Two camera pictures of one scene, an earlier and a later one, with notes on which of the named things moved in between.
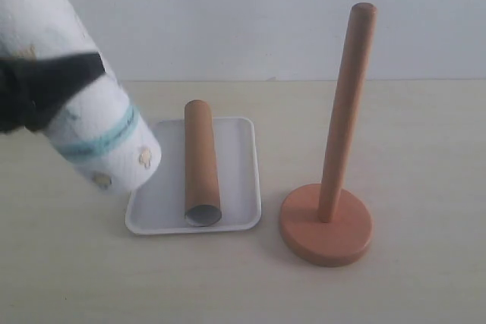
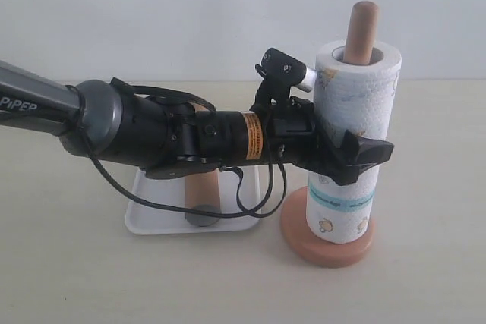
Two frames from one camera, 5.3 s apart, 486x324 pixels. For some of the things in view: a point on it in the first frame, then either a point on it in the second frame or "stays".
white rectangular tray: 159,206 stays
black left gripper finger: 33,90 -> 295,136
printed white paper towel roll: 102,139 -> 363,98
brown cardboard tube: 202,194 stays
